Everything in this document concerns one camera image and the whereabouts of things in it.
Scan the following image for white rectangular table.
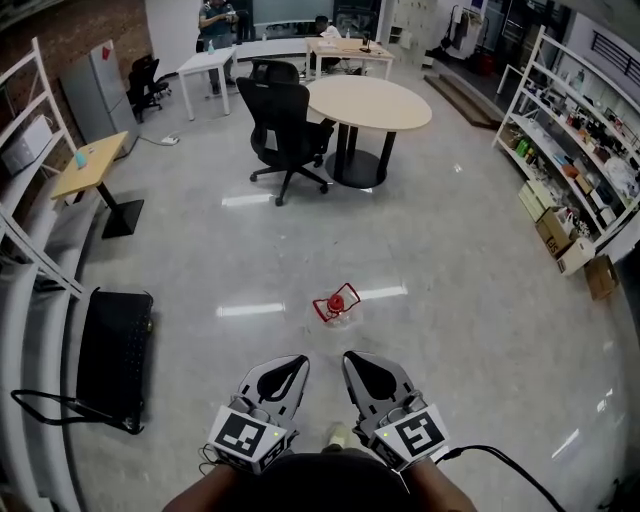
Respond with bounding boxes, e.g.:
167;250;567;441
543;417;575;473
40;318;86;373
177;46;239;122

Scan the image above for person's right forearm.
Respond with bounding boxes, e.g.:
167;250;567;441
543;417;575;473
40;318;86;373
407;457;479;512

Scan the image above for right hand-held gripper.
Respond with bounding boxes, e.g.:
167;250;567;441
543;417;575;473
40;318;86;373
342;350;450;472

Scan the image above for person's dark clothing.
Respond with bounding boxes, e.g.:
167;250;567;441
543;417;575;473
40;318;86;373
249;452;411;512

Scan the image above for stack of pale boxes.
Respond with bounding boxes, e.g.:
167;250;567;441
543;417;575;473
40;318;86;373
517;178;559;222

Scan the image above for grey refrigerator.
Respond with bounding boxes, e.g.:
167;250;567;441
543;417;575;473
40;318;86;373
59;39;141;156

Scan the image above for black platform trolley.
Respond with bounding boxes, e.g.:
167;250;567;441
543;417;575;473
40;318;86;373
10;287;155;436

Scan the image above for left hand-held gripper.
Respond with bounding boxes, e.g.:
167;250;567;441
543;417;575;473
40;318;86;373
206;354;311;476

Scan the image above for black office chair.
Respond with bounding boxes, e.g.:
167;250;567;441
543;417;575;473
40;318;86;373
249;58;301;86
235;76;335;208
127;54;172;124

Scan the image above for white rack with goods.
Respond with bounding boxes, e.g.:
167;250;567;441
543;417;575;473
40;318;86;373
492;24;640;251

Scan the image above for white carton box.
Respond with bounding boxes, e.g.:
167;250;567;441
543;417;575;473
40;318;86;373
556;238;596;276

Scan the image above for thin black cable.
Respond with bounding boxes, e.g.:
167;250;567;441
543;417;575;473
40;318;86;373
198;443;226;476

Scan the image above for white box appliance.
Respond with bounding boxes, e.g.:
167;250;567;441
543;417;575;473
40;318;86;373
0;114;55;176

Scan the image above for flat brown cardboard box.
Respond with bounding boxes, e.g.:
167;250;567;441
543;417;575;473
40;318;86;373
583;254;621;301

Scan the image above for small wooden table black base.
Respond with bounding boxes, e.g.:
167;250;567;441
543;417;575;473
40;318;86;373
49;130;146;240

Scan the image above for clear jar with red lid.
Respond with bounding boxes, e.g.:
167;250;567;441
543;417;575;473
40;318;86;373
304;282;362;334

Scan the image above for white metal shelving rack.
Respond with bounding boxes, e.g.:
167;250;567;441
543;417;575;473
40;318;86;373
0;37;101;299
0;259;86;512

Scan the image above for person's left forearm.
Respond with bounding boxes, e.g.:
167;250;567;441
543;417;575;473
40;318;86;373
162;462;251;512

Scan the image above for thick black gripper cable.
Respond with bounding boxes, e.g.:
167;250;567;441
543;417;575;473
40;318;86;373
434;443;566;512

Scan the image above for round beige table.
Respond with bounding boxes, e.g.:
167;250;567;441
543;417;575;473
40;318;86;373
304;74;434;190

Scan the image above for low wooden platform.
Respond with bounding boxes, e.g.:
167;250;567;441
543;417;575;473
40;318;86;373
423;73;504;129

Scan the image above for person's shoe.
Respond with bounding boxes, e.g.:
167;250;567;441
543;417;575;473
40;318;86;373
322;422;361;454

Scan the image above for white curved counter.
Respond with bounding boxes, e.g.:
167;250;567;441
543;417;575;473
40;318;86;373
232;37;314;64

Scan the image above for wooden-top desk white legs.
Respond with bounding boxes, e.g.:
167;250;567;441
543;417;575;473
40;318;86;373
304;36;396;81

